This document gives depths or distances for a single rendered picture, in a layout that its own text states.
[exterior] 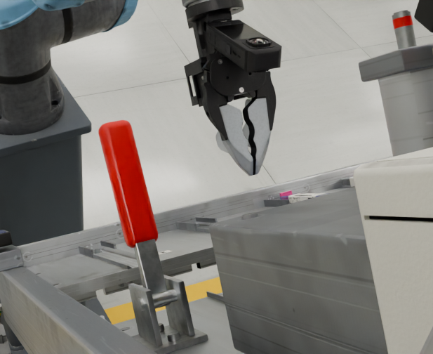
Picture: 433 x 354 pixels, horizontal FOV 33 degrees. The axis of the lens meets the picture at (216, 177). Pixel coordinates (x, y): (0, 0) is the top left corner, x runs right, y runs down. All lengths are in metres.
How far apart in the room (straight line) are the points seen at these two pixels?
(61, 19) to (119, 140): 0.80
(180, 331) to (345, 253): 0.18
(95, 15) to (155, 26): 1.37
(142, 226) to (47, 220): 0.99
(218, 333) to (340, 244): 0.18
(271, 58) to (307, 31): 1.81
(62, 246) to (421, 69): 0.60
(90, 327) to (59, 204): 0.96
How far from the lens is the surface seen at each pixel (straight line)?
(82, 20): 1.17
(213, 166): 2.00
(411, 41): 0.25
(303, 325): 0.22
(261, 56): 0.82
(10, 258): 0.69
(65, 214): 1.35
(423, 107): 0.24
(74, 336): 0.37
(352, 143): 2.17
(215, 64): 0.88
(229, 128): 0.88
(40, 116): 1.20
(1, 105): 1.20
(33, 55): 1.16
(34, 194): 1.29
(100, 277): 0.61
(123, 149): 0.36
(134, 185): 0.36
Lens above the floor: 1.31
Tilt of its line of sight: 42 degrees down
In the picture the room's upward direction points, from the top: 8 degrees clockwise
